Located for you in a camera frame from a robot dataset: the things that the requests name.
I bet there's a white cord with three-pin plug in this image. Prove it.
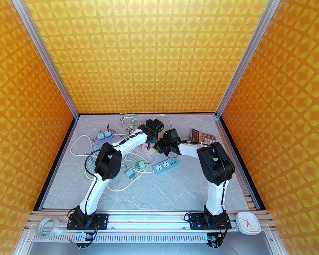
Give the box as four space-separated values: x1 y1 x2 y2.
121 115 138 135

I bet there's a small controller board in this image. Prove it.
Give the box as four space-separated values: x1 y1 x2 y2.
204 231 224 249
74 233 95 249

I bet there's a light green USB cable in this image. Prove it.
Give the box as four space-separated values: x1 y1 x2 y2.
83 113 138 182

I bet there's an off-white cord with round plug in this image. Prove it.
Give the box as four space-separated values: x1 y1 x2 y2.
154 114 174 132

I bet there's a purple USB power strip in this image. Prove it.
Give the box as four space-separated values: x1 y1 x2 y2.
91 131 115 145

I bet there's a perforated metal cable tray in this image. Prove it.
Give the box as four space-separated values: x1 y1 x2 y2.
32 234 269 243

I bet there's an orange desk calculator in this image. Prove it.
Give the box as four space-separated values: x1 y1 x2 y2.
189 128 217 144

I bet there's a white square clock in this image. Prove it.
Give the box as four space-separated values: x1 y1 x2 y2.
235 212 261 235

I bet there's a round pink power socket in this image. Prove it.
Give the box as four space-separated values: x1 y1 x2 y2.
142 142 156 156

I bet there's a black USB cable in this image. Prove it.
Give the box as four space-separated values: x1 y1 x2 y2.
106 125 128 139

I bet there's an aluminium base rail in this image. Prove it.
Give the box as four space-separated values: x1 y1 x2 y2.
24 209 277 234

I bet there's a blue power strip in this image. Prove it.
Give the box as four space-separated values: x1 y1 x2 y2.
153 158 179 175

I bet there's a pink USB cable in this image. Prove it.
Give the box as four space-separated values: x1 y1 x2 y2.
120 112 138 132

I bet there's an aluminium frame post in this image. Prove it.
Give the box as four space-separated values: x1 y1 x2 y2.
3 0 79 120
215 0 289 119

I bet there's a clear tape roll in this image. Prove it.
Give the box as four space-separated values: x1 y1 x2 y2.
36 218 59 239

